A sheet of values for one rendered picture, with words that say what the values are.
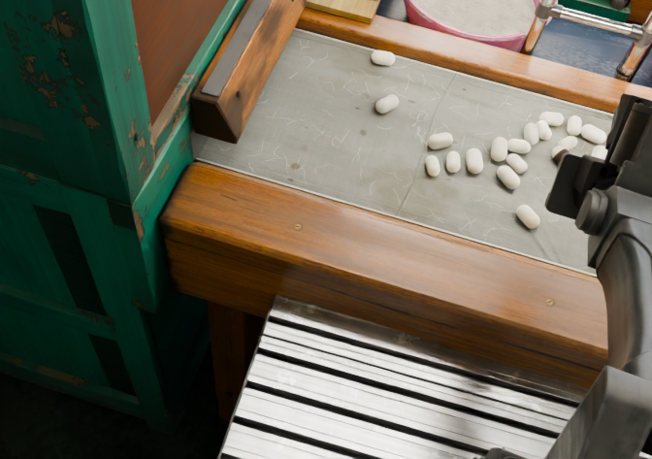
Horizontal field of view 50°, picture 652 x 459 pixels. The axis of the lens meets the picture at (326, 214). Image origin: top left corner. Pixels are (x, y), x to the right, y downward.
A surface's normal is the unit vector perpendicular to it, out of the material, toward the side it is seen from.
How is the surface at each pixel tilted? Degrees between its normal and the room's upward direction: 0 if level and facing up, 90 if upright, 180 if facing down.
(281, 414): 0
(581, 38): 0
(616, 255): 83
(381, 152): 0
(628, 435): 45
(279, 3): 66
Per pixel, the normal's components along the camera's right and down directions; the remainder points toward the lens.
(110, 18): 0.95, 0.29
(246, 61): 0.92, 0.04
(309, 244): 0.09, -0.57
